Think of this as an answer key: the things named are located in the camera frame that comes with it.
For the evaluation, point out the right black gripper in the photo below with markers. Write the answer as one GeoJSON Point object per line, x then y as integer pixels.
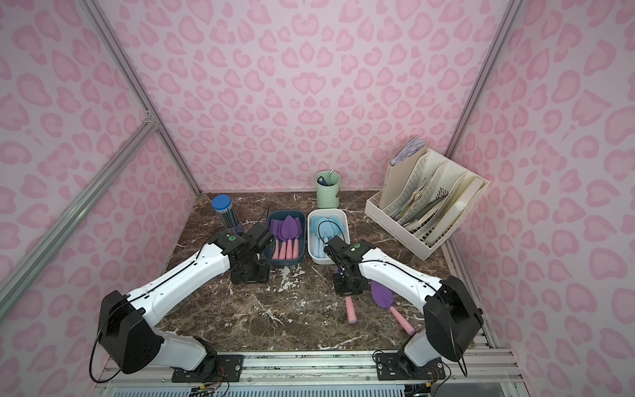
{"type": "Point", "coordinates": [349, 282]}

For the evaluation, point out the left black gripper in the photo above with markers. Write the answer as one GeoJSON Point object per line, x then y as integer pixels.
{"type": "Point", "coordinates": [249, 270]}

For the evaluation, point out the pointed purple shovel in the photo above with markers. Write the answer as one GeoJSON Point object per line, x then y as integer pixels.
{"type": "Point", "coordinates": [350, 310]}

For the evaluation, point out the white storage box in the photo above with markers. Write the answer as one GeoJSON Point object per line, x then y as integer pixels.
{"type": "Point", "coordinates": [323, 258]}

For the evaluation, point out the square purple shovel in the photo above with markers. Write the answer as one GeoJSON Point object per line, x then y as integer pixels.
{"type": "Point", "coordinates": [282, 251]}

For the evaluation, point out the round purple shovel pink handle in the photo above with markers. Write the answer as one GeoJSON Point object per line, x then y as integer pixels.
{"type": "Point", "coordinates": [287, 233]}

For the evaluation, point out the blue shovel angled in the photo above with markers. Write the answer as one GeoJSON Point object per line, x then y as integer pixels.
{"type": "Point", "coordinates": [328, 228]}

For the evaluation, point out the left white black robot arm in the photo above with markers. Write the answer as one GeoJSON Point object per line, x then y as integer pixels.
{"type": "Point", "coordinates": [127, 327]}

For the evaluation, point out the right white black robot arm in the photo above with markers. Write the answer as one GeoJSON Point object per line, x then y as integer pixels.
{"type": "Point", "coordinates": [451, 317]}

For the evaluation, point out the blue lid pen tube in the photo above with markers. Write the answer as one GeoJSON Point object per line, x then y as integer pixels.
{"type": "Point", "coordinates": [223, 206]}

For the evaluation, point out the green pen cup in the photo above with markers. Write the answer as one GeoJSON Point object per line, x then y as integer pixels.
{"type": "Point", "coordinates": [328, 184]}

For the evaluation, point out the white file organizer rack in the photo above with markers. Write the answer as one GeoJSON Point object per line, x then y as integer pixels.
{"type": "Point", "coordinates": [436, 198]}

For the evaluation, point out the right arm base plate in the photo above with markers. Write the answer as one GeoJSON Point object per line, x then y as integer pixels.
{"type": "Point", "coordinates": [396, 366]}

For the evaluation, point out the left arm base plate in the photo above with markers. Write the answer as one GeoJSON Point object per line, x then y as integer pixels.
{"type": "Point", "coordinates": [213, 368]}

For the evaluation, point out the aluminium frame rail front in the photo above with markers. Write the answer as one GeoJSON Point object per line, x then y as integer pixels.
{"type": "Point", "coordinates": [484, 372]}

